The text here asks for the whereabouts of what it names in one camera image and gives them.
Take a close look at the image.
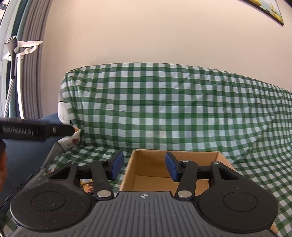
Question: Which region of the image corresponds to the person left hand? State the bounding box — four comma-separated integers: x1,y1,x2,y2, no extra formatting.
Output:
0,139,7,192

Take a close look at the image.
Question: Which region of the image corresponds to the brown cardboard box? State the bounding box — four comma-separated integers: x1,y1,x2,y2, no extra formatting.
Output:
120,150,278,233

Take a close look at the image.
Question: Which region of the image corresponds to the black chocolate snack packet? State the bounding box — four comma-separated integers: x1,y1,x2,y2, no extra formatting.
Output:
80,179,94,194

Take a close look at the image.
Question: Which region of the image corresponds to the white patterned cushion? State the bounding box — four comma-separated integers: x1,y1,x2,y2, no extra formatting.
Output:
41,100,82,171

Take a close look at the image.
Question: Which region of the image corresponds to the green white checkered cloth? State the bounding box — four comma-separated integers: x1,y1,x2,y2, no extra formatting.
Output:
0,62,292,237

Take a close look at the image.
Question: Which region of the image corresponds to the white floor lamp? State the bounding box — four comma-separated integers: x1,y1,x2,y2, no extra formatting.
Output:
3,36,43,119

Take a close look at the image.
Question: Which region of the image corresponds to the grey curtain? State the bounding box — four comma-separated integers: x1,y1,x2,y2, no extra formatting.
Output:
16,1,52,119

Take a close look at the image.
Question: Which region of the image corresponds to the framed wall picture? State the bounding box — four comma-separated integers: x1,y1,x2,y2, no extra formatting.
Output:
244,0,284,26

